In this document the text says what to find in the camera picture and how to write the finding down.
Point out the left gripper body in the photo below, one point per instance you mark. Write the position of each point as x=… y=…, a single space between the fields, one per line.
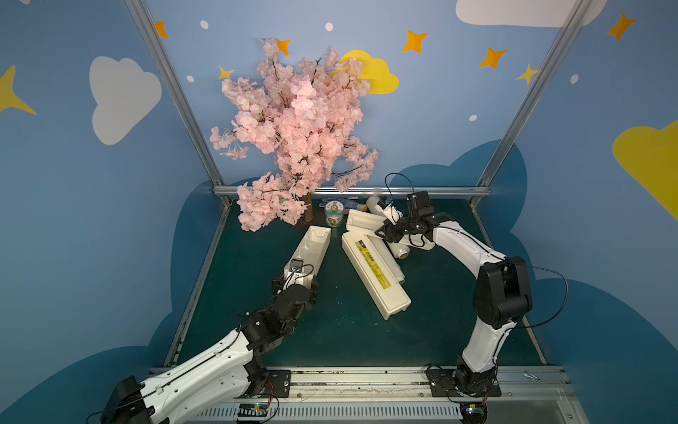
x=296 y=283

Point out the dispenser lid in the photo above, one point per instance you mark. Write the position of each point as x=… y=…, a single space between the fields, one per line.
x=369 y=223

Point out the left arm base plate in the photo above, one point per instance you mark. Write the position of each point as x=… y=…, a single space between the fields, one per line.
x=269 y=381

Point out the aluminium rail base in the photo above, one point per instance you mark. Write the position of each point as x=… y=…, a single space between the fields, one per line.
x=540 y=394

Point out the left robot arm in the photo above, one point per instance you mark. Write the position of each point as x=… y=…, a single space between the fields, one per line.
x=229 y=369

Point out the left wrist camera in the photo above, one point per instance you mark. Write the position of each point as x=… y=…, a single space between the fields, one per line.
x=293 y=267

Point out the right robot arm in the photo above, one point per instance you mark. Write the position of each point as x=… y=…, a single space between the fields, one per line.
x=502 y=295

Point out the small circuit board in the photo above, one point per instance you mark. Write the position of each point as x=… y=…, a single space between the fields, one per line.
x=251 y=412
x=473 y=413

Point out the dispenser base tray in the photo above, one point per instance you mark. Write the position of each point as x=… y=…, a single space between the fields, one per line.
x=312 y=250

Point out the pink cherry blossom tree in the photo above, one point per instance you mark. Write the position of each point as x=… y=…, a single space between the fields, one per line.
x=304 y=116

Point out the left small circuit board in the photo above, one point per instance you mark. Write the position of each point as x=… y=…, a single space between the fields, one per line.
x=251 y=412

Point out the green printed cup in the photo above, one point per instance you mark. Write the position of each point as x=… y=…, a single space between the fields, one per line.
x=334 y=211

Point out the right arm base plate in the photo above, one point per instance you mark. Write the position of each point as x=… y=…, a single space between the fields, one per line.
x=462 y=383

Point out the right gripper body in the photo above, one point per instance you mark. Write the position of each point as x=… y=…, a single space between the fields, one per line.
x=397 y=229

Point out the small plastic bottle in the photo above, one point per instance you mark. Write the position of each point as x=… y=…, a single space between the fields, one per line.
x=348 y=204

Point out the right white wrap dispenser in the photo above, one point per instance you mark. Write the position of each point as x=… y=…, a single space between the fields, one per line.
x=369 y=256

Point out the right small circuit board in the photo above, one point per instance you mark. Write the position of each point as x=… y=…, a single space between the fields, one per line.
x=473 y=413

